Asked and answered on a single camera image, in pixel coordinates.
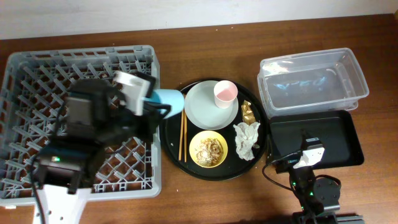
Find light blue plastic cup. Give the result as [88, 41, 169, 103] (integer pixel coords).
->
[149, 89, 185, 119]

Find white napkin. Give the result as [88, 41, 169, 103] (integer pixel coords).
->
[233, 122, 261, 161]

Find gold foil wrapper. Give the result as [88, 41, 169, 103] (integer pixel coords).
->
[241, 100, 256, 125]

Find pink plastic cup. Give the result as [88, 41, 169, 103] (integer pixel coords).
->
[213, 80, 238, 109]

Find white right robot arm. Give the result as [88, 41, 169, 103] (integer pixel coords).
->
[262, 130, 341, 223]

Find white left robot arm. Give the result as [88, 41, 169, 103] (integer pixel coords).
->
[30, 72, 172, 223]

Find grey dishwasher rack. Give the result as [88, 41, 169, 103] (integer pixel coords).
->
[1, 45, 161, 207]

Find black rectangular tray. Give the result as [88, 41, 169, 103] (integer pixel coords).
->
[267, 110, 364, 170]

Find left wooden chopstick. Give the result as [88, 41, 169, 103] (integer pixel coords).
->
[178, 109, 184, 161]

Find wooden chopstick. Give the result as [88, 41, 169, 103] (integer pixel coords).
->
[178, 109, 184, 161]
[183, 110, 187, 162]

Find right wooden chopstick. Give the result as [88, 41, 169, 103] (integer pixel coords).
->
[183, 110, 187, 162]

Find pale grey round plate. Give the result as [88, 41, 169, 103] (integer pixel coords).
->
[184, 80, 239, 130]

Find clear plastic bin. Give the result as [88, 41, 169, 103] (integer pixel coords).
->
[257, 48, 369, 118]

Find yellow bowl with food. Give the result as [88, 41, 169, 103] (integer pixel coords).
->
[189, 131, 228, 168]

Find round black tray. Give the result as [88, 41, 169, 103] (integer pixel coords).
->
[160, 83, 269, 180]

